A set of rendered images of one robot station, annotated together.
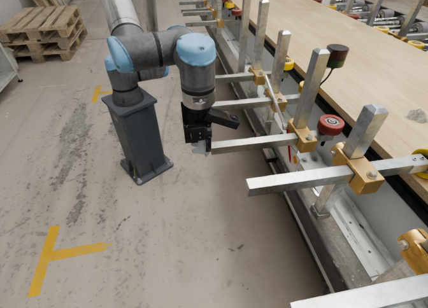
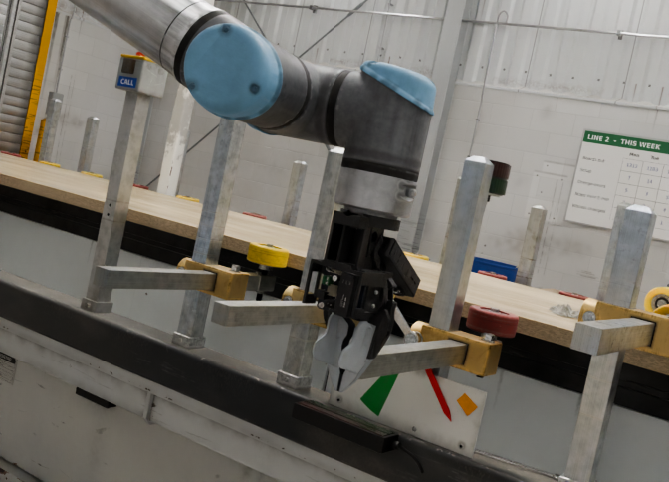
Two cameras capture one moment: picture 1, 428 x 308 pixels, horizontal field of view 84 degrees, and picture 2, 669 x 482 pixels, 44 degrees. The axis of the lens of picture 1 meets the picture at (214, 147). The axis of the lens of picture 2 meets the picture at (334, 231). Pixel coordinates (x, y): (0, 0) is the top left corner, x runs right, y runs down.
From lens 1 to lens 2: 85 cm
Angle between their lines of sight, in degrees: 58
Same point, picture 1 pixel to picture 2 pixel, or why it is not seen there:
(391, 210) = (652, 456)
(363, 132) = (642, 247)
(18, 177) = not seen: outside the picture
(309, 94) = (470, 245)
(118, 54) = (270, 59)
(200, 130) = (382, 282)
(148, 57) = (297, 89)
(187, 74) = (405, 125)
